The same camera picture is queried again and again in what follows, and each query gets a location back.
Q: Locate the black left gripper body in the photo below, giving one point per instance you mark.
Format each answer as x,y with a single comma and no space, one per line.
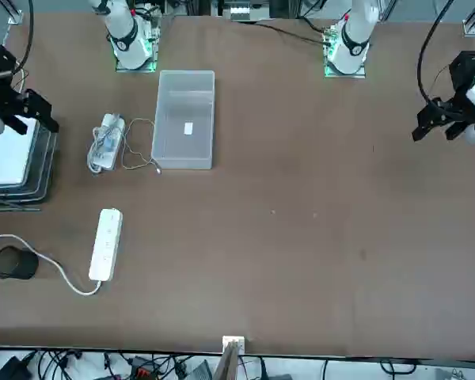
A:
464,73

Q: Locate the grey electrical box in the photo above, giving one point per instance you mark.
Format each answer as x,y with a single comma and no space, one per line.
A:
239,12

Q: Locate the small white mount bracket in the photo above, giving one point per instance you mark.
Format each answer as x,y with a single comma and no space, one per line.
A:
233,339

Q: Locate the small white label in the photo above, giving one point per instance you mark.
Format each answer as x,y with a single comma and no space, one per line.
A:
188,128

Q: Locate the clear plastic bin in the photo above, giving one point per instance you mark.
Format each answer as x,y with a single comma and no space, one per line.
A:
182,154

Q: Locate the camera mount post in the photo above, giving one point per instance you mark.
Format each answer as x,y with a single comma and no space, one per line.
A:
226,364

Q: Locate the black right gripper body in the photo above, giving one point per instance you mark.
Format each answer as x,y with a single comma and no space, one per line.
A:
0,95

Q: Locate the metal mesh document tray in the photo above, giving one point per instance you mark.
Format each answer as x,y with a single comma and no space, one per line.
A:
47,166

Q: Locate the blue-cased phone charger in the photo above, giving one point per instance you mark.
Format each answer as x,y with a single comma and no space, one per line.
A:
110,140

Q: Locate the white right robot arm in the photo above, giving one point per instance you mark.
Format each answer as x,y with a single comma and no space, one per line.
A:
126,43

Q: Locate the white power strip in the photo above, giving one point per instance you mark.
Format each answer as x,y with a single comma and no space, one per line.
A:
105,245

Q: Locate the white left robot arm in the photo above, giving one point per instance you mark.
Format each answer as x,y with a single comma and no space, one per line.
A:
354,39

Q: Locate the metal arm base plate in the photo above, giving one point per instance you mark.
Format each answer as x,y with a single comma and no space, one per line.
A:
152,51
327,71

